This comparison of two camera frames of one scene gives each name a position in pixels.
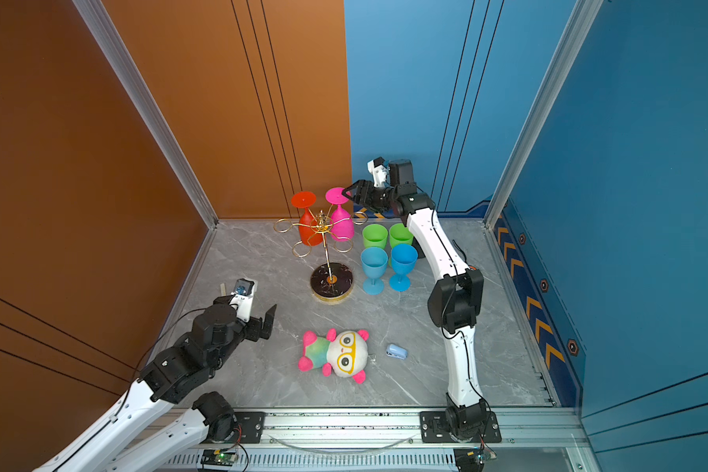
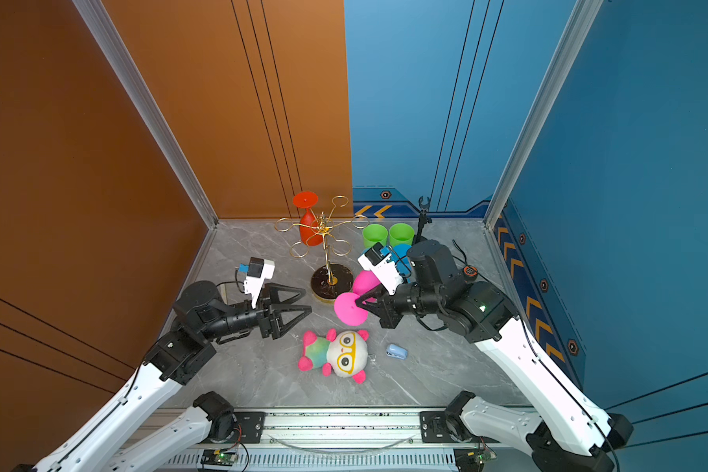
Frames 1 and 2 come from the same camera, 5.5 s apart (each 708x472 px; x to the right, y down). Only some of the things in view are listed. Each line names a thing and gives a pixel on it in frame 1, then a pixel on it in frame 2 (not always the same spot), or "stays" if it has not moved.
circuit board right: [471, 459] stays
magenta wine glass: [341, 222] to [345, 306]
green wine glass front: [375, 235] stays
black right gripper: [364, 186] to [386, 312]
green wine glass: [399, 235] stays
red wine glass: [310, 227] stays
